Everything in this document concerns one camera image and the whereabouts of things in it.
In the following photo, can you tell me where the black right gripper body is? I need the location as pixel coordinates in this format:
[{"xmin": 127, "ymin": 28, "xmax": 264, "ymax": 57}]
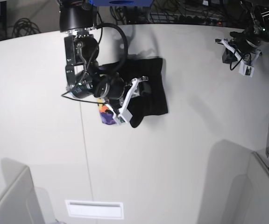
[{"xmin": 94, "ymin": 75, "xmax": 141, "ymax": 107}]

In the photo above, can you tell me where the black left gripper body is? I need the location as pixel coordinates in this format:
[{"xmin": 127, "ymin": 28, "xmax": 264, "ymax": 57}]
[{"xmin": 229, "ymin": 31, "xmax": 261, "ymax": 55}]

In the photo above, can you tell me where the black T-shirt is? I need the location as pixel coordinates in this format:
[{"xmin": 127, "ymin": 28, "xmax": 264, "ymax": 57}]
[{"xmin": 97, "ymin": 56, "xmax": 170, "ymax": 128}]

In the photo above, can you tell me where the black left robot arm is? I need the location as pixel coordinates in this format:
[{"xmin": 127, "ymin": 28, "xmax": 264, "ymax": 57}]
[{"xmin": 215, "ymin": 0, "xmax": 269, "ymax": 66}]

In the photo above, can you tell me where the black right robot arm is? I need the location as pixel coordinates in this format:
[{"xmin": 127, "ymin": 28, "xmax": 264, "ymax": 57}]
[{"xmin": 58, "ymin": 0, "xmax": 151, "ymax": 120}]

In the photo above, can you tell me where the black power strip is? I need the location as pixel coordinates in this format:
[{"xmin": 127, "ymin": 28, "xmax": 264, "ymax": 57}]
[{"xmin": 177, "ymin": 15, "xmax": 223, "ymax": 26}]

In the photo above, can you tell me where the blue box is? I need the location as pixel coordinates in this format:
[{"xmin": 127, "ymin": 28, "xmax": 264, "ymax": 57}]
[{"xmin": 89, "ymin": 0, "xmax": 153, "ymax": 7}]

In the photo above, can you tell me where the left grey desk partition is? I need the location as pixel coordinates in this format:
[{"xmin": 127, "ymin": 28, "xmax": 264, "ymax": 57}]
[{"xmin": 0, "ymin": 158, "xmax": 57, "ymax": 224}]

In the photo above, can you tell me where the grey desk partition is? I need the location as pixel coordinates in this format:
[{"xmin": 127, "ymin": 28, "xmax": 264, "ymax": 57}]
[
  {"xmin": 234, "ymin": 151, "xmax": 269, "ymax": 224},
  {"xmin": 0, "ymin": 158, "xmax": 57, "ymax": 224}
]

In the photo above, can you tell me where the right grey desk partition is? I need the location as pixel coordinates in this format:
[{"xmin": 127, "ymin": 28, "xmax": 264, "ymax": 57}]
[{"xmin": 234, "ymin": 151, "xmax": 269, "ymax": 224}]

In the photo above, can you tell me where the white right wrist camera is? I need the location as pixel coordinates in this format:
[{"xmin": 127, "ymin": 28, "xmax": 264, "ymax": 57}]
[{"xmin": 113, "ymin": 109, "xmax": 133, "ymax": 125}]

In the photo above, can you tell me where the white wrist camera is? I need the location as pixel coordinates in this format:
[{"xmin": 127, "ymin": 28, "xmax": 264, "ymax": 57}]
[
  {"xmin": 113, "ymin": 109, "xmax": 133, "ymax": 125},
  {"xmin": 239, "ymin": 63, "xmax": 255, "ymax": 77}
]

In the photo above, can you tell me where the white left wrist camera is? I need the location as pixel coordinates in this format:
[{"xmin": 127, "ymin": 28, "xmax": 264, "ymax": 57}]
[{"xmin": 239, "ymin": 63, "xmax": 255, "ymax": 77}]

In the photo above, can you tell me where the coiled black cable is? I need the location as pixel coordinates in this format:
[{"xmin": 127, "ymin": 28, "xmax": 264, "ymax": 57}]
[{"xmin": 12, "ymin": 18, "xmax": 41, "ymax": 38}]

